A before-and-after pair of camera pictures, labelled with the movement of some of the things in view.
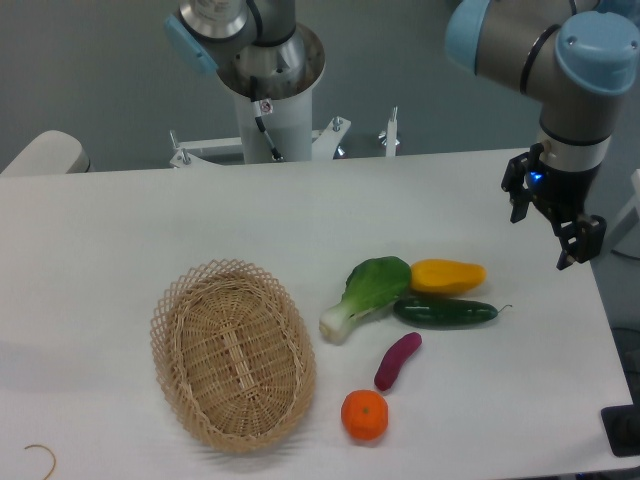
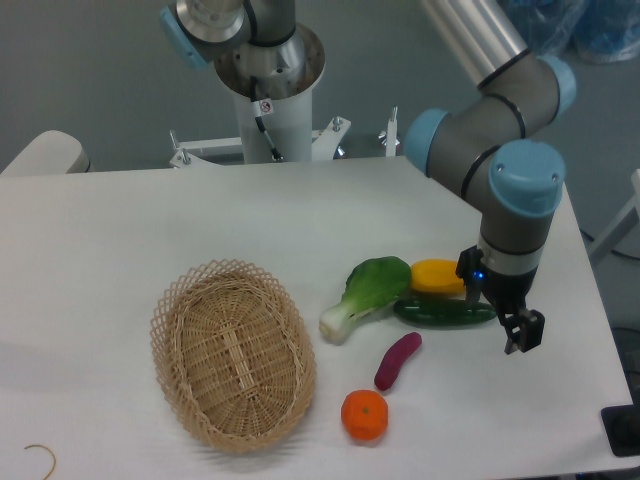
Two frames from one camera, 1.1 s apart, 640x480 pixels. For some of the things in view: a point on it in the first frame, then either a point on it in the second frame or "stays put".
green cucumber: [444, 311] stays put
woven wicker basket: [233, 355] stays put
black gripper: [565, 194] → [506, 278]
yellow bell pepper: [436, 275] stays put
